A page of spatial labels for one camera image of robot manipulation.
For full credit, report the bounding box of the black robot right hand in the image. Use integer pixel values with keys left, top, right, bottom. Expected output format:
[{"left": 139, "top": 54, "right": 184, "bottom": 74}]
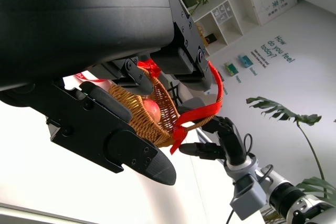
[{"left": 178, "top": 115, "right": 247, "bottom": 167}]

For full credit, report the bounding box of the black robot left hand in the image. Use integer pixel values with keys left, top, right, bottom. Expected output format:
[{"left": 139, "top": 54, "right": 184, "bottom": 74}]
[{"left": 0, "top": 0, "right": 214, "bottom": 186}]

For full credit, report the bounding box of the red printed ribbon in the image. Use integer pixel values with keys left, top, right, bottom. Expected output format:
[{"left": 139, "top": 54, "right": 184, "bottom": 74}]
[{"left": 74, "top": 59, "right": 224, "bottom": 155}]

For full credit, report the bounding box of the brown wicker basket with handle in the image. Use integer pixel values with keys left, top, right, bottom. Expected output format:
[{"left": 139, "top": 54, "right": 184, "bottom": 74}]
[{"left": 108, "top": 60, "right": 224, "bottom": 149}]

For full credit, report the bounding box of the red apple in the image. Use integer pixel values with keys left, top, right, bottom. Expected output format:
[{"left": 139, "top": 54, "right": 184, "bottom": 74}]
[{"left": 142, "top": 98, "right": 162, "bottom": 124}]

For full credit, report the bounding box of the large leafy green plant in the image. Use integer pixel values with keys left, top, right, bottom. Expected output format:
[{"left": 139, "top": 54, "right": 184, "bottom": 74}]
[{"left": 246, "top": 96, "right": 336, "bottom": 209}]

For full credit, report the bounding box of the white cubby shelf unit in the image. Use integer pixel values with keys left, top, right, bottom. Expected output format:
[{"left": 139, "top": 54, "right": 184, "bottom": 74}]
[{"left": 167, "top": 0, "right": 261, "bottom": 57}]

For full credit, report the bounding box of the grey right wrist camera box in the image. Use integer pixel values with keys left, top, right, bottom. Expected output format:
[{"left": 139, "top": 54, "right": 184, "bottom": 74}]
[{"left": 229, "top": 172, "right": 269, "bottom": 221}]

